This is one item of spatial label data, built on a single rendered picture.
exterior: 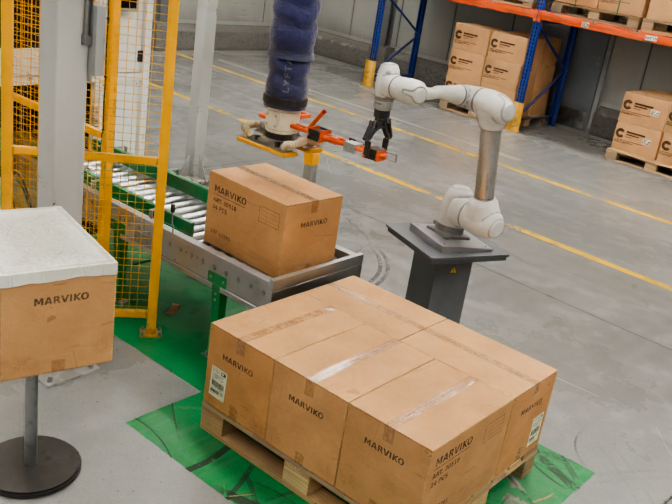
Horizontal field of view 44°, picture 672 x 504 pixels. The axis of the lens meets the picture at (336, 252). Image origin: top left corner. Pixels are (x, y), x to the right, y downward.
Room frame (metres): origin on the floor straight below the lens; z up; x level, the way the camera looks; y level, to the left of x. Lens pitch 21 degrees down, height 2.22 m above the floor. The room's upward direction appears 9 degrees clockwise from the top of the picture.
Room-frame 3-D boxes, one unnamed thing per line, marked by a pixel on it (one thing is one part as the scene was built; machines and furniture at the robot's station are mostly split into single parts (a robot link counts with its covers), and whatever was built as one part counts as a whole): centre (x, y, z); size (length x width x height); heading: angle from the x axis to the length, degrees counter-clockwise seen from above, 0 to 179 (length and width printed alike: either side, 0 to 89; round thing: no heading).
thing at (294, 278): (3.97, 0.07, 0.58); 0.70 x 0.03 x 0.06; 142
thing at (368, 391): (3.32, -0.28, 0.34); 1.20 x 1.00 x 0.40; 52
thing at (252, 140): (4.11, 0.43, 1.17); 0.34 x 0.10 x 0.05; 53
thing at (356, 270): (3.97, 0.07, 0.48); 0.70 x 0.03 x 0.15; 142
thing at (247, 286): (4.42, 1.20, 0.50); 2.31 x 0.05 x 0.19; 52
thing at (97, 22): (3.70, 1.22, 1.62); 0.20 x 0.05 x 0.30; 52
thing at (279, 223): (4.18, 0.36, 0.75); 0.60 x 0.40 x 0.40; 50
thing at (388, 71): (3.82, -0.12, 1.62); 0.13 x 0.11 x 0.16; 39
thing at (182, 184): (5.11, 1.12, 0.60); 1.60 x 0.10 x 0.09; 52
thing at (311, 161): (4.71, 0.22, 0.50); 0.07 x 0.07 x 1.00; 52
